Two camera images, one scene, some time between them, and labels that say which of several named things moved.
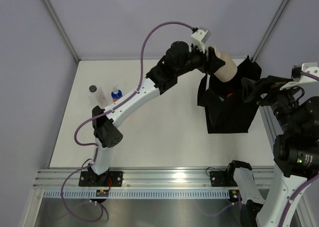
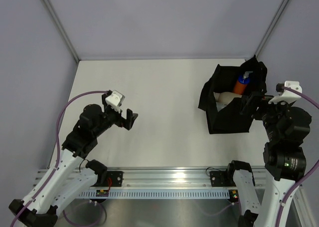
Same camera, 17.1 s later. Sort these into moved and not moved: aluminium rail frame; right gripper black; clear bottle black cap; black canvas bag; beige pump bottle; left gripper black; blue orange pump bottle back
Moved: beige pump bottle; left gripper black; blue orange pump bottle back; right gripper black; clear bottle black cap
Not moved: aluminium rail frame; black canvas bag
